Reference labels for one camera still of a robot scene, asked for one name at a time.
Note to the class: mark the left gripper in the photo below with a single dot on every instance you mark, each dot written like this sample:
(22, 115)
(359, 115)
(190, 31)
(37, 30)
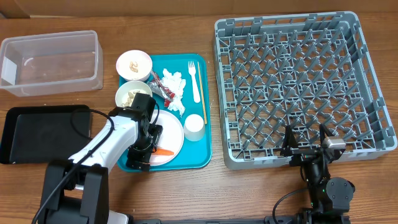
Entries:
(135, 154)

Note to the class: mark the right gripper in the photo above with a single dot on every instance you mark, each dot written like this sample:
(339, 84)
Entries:
(301, 155)

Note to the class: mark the orange carrot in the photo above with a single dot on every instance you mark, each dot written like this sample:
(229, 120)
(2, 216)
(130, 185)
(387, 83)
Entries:
(162, 152)

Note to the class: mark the white bowl with rice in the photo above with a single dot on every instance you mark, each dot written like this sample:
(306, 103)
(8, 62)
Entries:
(127, 91)

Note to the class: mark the white bowl with few peanuts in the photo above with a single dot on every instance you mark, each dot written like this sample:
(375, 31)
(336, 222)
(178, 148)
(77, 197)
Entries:
(134, 65)

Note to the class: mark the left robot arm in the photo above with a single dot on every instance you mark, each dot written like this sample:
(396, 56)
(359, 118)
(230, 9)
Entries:
(77, 190)

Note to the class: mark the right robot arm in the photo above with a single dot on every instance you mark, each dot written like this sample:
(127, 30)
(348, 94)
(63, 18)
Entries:
(330, 197)

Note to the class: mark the grey dishwasher rack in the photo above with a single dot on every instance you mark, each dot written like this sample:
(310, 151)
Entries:
(302, 71)

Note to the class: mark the white round plate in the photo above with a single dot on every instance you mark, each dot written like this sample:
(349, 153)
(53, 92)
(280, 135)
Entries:
(172, 137)

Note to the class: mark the white paper cup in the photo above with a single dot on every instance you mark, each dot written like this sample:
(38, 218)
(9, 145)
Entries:
(194, 127)

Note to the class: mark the silver red snack wrapper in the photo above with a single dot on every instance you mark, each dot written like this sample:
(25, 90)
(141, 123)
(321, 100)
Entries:
(160, 89)

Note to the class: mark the crumpled white tissue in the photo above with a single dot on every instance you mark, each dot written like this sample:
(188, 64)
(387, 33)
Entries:
(175, 83)

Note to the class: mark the teal serving tray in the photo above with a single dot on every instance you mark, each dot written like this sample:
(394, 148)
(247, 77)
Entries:
(195, 154)

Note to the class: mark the wooden chopstick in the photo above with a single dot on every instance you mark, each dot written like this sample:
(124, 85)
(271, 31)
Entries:
(202, 95)

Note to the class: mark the white plastic fork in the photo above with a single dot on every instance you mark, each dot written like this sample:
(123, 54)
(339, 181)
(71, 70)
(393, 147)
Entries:
(192, 72)

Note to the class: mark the black plastic tray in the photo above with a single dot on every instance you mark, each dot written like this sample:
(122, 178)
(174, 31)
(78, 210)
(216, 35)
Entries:
(40, 134)

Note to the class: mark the clear plastic bin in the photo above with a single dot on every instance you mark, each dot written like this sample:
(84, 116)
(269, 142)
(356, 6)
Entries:
(47, 64)

